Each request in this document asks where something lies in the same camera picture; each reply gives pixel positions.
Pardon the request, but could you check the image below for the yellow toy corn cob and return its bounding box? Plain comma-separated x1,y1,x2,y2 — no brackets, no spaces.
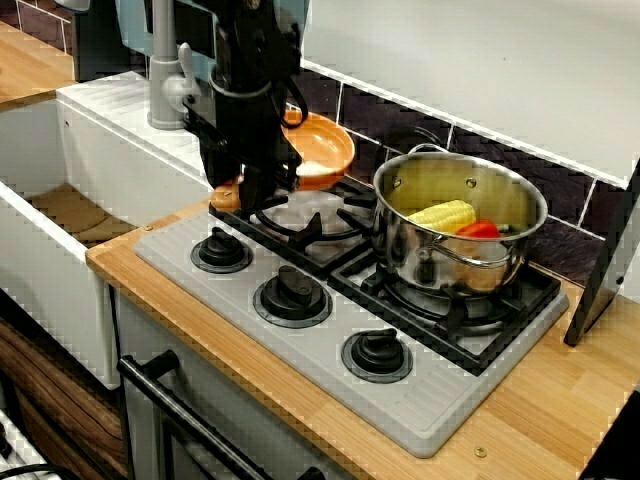
405,198,477,235

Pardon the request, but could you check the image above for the stainless steel pot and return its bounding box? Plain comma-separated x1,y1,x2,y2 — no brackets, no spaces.
372,143,550,301

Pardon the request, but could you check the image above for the white sink basin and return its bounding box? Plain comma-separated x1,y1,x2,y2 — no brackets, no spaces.
0,69,309,391

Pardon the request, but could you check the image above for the orange plastic pan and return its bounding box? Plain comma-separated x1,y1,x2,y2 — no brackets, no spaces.
209,110,357,211

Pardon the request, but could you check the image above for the black stove knob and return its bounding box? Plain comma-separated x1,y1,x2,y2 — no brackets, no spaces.
252,264,334,330
189,225,254,275
340,327,415,385

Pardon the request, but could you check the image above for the wooden countertop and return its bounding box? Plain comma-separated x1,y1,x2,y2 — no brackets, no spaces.
84,154,640,480

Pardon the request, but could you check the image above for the white backsplash shelf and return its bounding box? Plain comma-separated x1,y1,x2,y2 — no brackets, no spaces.
299,0,640,191

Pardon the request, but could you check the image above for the grey toy faucet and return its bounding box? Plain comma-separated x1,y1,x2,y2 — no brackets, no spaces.
146,0,204,131

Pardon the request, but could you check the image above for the grey stove top panel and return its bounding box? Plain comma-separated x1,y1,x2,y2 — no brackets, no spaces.
133,189,571,460

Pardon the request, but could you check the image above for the small wooden counter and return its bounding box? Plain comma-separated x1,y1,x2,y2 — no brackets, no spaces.
0,19,79,109

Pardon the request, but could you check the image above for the white oven door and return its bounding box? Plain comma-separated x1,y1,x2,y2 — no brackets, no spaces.
117,294,351,480

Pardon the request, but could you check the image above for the black hood side panel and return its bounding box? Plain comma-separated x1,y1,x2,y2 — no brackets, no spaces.
563,159,640,349

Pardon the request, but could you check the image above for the black burner grate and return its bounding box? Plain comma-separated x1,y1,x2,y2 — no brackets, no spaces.
208,174,386,274
327,247,564,379

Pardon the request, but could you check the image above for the black oven door handle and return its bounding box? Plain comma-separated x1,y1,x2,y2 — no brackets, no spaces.
116,349,326,480

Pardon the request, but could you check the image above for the teal box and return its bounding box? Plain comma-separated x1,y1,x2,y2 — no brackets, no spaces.
114,0,221,84

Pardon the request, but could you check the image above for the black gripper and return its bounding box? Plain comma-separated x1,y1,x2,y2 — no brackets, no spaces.
182,94,301,209

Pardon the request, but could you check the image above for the red toy pepper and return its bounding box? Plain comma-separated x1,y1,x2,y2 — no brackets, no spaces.
454,218,502,239

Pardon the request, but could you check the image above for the brown wood grain table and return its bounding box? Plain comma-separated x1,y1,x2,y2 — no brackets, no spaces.
0,319,131,480

